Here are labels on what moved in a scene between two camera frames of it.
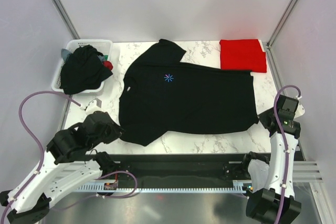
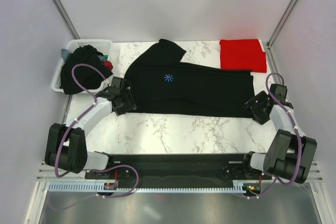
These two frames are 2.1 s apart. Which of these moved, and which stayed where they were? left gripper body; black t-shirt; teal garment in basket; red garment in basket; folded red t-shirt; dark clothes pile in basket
Moved: left gripper body; black t-shirt
Stayed: folded red t-shirt; dark clothes pile in basket; teal garment in basket; red garment in basket
